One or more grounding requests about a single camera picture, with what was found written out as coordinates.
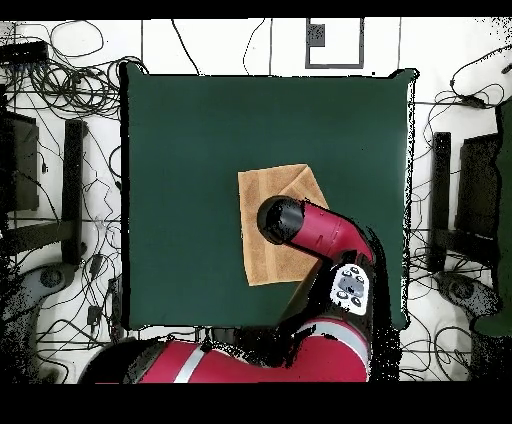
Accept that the tan terry towel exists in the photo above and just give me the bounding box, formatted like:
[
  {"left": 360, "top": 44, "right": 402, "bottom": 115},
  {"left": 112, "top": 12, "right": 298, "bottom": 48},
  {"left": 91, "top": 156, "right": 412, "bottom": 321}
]
[{"left": 237, "top": 162, "right": 330, "bottom": 288}]

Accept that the black flat panel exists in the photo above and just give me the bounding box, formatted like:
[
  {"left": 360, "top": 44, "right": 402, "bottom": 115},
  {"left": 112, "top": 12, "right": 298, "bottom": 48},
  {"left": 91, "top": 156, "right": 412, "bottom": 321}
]
[
  {"left": 455, "top": 133, "right": 501, "bottom": 241},
  {"left": 0, "top": 111, "right": 41, "bottom": 213}
]

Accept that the dark green table cloth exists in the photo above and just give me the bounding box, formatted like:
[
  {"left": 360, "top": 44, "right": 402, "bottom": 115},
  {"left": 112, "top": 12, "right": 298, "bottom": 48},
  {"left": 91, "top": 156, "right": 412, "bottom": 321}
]
[{"left": 119, "top": 61, "right": 420, "bottom": 332}]

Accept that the black power strip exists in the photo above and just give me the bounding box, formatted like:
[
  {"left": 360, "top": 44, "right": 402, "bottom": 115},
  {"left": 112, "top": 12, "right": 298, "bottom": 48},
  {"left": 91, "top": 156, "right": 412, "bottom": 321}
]
[
  {"left": 107, "top": 276, "right": 124, "bottom": 342},
  {"left": 0, "top": 40, "right": 50, "bottom": 67}
]

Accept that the green cloth cover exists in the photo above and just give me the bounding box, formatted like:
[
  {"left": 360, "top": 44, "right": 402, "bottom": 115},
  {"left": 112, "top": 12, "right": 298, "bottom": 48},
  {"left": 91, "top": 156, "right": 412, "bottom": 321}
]
[{"left": 473, "top": 97, "right": 512, "bottom": 338}]

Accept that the thin black cable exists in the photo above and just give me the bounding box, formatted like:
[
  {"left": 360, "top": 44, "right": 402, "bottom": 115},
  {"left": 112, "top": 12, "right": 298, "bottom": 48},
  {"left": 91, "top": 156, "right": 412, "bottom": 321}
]
[
  {"left": 170, "top": 17, "right": 201, "bottom": 77},
  {"left": 242, "top": 17, "right": 267, "bottom": 77}
]

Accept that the tangled black cable bundle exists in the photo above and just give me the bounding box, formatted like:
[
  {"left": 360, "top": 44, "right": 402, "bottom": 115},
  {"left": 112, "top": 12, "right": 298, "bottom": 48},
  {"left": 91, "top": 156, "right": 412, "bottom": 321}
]
[{"left": 3, "top": 55, "right": 149, "bottom": 121}]

